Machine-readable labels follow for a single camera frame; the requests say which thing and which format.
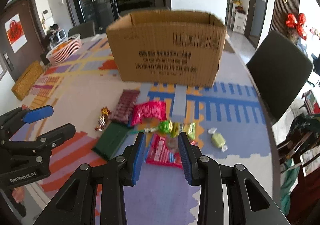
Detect red snack packet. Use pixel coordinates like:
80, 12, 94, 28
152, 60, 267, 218
145, 133, 183, 168

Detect pink snack bag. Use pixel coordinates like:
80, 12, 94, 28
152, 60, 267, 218
130, 100, 167, 126

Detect woven yellow tissue box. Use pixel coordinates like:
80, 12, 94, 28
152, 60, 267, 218
11, 61, 44, 101

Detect pale green wrapped candy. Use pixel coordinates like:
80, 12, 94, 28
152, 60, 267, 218
208, 127, 228, 152

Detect dark green snack pack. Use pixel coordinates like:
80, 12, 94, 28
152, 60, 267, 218
92, 122, 132, 161

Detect brown entrance door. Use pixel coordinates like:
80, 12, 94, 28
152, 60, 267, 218
1, 0, 46, 81

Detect gold red foil candy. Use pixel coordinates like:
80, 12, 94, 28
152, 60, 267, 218
95, 107, 111, 131

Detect colourful patterned table mat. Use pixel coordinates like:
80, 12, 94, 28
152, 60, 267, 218
13, 32, 273, 224

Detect red fu door poster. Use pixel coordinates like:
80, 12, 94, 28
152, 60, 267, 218
4, 14, 27, 53

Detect oranges in basket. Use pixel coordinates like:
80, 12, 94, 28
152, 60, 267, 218
52, 43, 68, 54

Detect white basket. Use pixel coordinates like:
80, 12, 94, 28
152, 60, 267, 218
46, 34, 82, 66

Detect green floral bag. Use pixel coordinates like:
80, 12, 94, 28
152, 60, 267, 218
286, 114, 320, 159

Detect yellow green snack packet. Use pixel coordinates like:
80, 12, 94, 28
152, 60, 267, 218
183, 122, 196, 140

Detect maroon striped snack pack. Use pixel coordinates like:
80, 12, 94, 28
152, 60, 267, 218
110, 89, 140, 124

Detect dark chair behind left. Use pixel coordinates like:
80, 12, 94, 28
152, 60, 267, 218
68, 21, 95, 39

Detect dark chair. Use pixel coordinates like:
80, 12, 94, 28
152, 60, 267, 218
246, 31, 313, 125
68, 21, 95, 39
119, 7, 171, 17

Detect dark chair right side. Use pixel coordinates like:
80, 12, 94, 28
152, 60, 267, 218
246, 31, 313, 125

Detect dark chair behind middle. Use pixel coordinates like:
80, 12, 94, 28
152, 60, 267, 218
119, 7, 171, 17

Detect brown cardboard box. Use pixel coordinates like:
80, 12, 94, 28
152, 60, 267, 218
106, 10, 226, 87

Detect white shelf unit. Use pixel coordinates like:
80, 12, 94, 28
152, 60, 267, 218
227, 0, 246, 34

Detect red bow balloon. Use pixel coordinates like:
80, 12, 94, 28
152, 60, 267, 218
285, 13, 307, 42

